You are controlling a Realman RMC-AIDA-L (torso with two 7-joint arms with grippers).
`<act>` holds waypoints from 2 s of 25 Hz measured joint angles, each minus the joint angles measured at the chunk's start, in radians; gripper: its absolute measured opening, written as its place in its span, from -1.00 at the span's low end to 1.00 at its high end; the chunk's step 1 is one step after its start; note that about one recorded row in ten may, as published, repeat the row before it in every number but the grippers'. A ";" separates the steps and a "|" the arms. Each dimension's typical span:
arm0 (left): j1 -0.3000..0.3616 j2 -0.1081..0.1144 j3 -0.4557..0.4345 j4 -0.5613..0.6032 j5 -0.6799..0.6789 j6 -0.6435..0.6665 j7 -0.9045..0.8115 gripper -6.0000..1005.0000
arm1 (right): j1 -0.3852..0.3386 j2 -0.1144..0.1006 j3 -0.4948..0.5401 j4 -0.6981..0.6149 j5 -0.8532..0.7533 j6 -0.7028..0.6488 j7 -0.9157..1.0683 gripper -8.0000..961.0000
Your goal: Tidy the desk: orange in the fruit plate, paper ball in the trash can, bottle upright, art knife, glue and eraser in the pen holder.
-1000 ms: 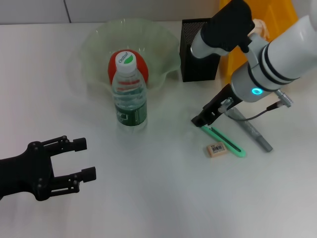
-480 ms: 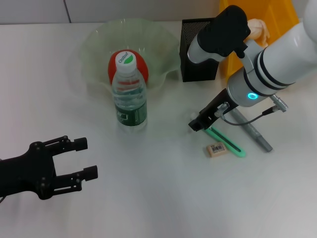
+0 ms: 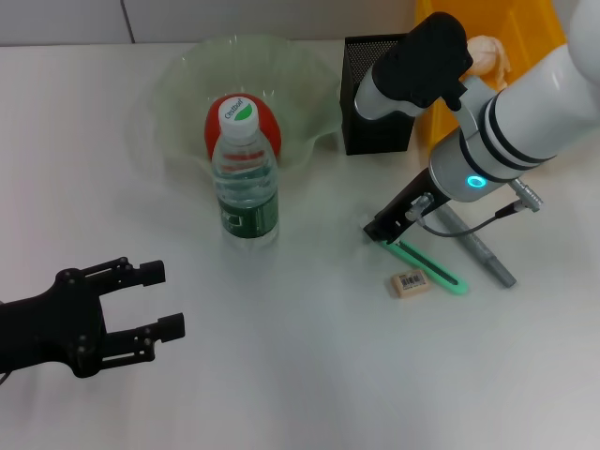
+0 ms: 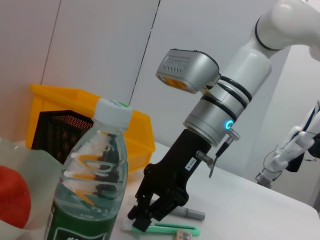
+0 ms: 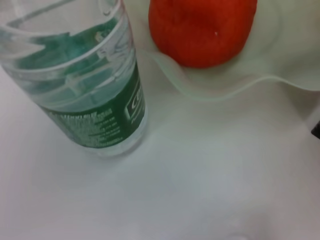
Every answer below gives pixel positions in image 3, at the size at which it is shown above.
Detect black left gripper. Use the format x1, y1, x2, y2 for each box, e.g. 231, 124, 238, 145
0, 256, 187, 381

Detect grey marker pen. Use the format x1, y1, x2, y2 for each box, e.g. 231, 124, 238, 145
437, 204, 518, 290

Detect black mesh pen holder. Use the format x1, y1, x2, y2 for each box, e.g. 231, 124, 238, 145
340, 33, 424, 157

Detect red-orange round fruit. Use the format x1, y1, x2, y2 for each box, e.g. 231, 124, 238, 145
202, 92, 284, 163

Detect white paper ball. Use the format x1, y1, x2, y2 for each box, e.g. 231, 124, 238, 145
465, 36, 514, 91

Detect yellow plastic storage bin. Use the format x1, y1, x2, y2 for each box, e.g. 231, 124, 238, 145
413, 0, 569, 147

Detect pale green wavy glass plate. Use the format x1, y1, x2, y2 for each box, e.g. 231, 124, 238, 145
151, 35, 346, 177

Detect beige eraser with barcode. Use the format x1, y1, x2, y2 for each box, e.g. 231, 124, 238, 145
389, 269, 430, 299

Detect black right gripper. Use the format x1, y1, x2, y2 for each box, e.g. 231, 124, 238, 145
364, 168, 449, 246

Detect right wrist camera housing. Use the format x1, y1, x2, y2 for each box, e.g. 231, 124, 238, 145
352, 11, 475, 125

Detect green label water bottle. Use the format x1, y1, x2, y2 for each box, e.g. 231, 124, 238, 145
210, 93, 281, 252

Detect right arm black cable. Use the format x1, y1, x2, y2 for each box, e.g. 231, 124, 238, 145
404, 177, 546, 238

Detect mint green utility knife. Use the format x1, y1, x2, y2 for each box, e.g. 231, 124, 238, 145
360, 212, 471, 298

